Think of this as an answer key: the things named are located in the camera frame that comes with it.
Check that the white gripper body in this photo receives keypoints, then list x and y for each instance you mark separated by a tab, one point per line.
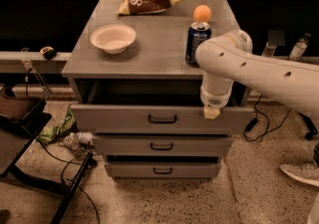
214	100

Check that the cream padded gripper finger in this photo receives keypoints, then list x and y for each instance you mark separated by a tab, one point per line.
210	112

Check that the grey top drawer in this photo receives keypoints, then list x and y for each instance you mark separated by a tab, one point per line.
155	107

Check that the grey drawer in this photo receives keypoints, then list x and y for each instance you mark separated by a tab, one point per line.
155	107
162	170
157	145

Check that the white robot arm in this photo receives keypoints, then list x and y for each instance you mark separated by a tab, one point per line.
228	58

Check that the grey drawer cabinet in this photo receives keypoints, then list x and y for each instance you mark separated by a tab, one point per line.
156	54

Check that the grey bottom drawer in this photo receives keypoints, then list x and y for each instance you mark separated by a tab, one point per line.
162	170

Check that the grey middle drawer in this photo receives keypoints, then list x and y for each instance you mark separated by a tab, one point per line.
157	145

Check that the blue soda can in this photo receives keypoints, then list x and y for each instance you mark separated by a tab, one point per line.
197	33

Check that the clear water bottle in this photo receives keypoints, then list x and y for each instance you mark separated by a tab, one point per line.
268	51

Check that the orange fruit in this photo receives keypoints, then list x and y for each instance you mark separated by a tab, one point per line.
201	13

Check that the black office chair base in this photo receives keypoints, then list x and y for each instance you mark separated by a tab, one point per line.
312	130

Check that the grey sneaker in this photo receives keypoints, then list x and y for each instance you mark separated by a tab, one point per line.
306	173

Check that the white bowl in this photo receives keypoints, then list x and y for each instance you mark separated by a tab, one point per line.
113	39

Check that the green snack bag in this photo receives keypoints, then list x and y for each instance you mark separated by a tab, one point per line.
49	134

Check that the yellow black tape measure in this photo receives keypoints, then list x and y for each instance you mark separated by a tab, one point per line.
48	52

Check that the black stand with tray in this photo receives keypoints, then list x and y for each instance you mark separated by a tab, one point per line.
22	120

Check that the black power cable adapter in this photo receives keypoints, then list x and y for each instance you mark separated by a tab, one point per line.
260	126

